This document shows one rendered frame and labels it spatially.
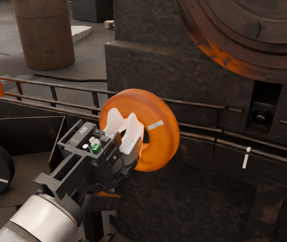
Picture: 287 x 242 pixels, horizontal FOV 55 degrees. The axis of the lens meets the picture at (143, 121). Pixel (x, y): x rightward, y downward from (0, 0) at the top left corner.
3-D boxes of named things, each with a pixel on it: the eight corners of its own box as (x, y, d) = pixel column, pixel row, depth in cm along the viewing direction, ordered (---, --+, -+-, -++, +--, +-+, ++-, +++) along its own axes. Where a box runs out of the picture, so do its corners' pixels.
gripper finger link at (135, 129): (152, 98, 45) (122, 136, 39) (156, 124, 49) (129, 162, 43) (136, 94, 46) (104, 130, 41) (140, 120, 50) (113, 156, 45)
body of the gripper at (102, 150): (124, 128, 38) (66, 200, 31) (134, 167, 43) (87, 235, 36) (81, 115, 41) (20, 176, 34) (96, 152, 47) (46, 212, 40)
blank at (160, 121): (135, 171, 57) (126, 180, 54) (95, 106, 55) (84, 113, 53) (197, 151, 47) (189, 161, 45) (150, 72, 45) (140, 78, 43)
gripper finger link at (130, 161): (149, 139, 44) (119, 181, 39) (149, 145, 45) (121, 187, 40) (124, 131, 46) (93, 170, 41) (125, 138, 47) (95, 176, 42)
